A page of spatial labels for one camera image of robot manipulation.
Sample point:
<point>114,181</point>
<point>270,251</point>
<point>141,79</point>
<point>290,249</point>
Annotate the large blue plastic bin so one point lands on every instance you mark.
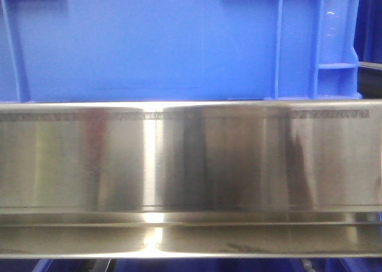
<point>150,50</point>

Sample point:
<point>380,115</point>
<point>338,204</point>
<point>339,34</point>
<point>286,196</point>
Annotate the blue bin lower shelf centre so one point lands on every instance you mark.
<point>212,264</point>

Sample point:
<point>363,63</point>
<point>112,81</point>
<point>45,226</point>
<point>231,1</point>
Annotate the blue bin shelf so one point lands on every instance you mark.
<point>212,264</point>
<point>58,265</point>

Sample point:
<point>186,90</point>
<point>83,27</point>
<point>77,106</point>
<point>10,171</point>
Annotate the dark blue bin behind right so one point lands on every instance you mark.
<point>368,31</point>

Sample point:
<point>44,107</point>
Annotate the blue bin lower shelf left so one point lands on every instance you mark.
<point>58,265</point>

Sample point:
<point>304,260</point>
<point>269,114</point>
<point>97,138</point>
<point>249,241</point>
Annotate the stainless steel shelf front rail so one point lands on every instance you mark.
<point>191,179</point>

